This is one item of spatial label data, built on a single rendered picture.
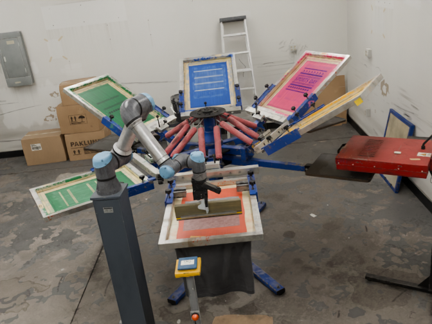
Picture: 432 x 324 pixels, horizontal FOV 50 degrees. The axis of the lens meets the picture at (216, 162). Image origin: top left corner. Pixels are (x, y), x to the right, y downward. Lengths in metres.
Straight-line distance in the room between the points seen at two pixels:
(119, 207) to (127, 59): 4.55
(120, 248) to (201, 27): 4.58
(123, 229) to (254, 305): 1.28
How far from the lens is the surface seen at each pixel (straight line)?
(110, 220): 2.86
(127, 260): 2.98
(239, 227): 2.71
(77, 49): 7.28
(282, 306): 3.61
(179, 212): 2.65
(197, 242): 2.58
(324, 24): 7.12
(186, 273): 2.40
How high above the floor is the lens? 2.32
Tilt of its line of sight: 22 degrees down
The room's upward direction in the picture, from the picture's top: 7 degrees counter-clockwise
